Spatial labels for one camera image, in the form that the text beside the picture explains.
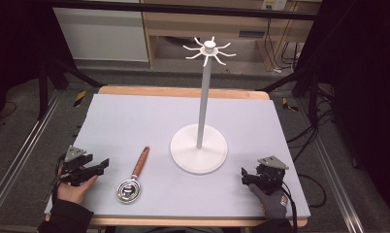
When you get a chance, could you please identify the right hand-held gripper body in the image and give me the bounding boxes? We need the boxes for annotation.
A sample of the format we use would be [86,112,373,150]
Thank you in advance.
[249,155,290,196]

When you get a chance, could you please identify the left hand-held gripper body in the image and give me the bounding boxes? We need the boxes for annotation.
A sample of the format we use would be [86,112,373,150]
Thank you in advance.
[58,145,98,187]

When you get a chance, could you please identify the person's left hand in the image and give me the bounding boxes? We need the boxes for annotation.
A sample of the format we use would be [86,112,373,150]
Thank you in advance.
[55,174,99,206]

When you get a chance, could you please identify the white hook rack stand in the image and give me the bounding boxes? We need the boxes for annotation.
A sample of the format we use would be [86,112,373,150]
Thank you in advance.
[169,35,237,176]

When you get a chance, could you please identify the pale grey table mat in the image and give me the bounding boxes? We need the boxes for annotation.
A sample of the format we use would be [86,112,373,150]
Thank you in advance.
[44,93,311,218]

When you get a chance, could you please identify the yellow black floor tape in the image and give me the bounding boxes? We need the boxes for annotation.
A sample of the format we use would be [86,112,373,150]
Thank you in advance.
[281,97,300,114]
[73,89,87,108]

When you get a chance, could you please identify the black metal stand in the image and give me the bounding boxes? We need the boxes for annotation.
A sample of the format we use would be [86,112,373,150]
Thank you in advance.
[36,57,105,121]
[255,63,337,125]

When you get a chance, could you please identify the wooden table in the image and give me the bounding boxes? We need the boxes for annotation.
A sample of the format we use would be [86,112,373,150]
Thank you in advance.
[44,84,309,228]

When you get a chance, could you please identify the white cabinet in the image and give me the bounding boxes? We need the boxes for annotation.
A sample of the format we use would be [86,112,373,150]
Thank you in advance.
[52,6,149,63]

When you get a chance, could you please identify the white power strip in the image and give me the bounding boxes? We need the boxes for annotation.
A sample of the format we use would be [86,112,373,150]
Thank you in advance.
[261,0,288,11]

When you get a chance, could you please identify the left hand-held gripper cable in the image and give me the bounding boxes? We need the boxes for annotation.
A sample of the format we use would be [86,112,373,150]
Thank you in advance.
[50,154,68,204]

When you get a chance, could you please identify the hand-held gripper cable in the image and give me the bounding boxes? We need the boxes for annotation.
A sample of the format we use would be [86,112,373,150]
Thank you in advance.
[50,154,68,204]
[278,182,299,233]

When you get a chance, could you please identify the wooden handled metal strainer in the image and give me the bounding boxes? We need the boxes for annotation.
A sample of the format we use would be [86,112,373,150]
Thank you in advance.
[115,146,151,205]

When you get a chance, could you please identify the right hand-held gripper cable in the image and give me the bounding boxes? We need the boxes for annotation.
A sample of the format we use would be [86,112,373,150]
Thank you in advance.
[278,182,299,233]

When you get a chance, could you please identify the black looped floor cable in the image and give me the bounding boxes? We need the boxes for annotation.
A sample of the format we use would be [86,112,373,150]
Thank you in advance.
[297,173,328,209]

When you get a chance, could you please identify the metal floor rail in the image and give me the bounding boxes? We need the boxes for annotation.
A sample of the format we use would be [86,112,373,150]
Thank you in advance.
[0,90,64,225]
[295,96,366,233]

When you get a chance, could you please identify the black floor cable bundle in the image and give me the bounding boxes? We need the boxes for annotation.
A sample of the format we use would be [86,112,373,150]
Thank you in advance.
[285,106,337,163]

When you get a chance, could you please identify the black cables under desk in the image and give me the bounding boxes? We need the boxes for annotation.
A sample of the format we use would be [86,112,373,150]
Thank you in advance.
[264,17,302,73]

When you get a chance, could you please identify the black metal frame bar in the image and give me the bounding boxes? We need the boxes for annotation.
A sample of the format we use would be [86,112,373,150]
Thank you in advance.
[46,0,317,21]

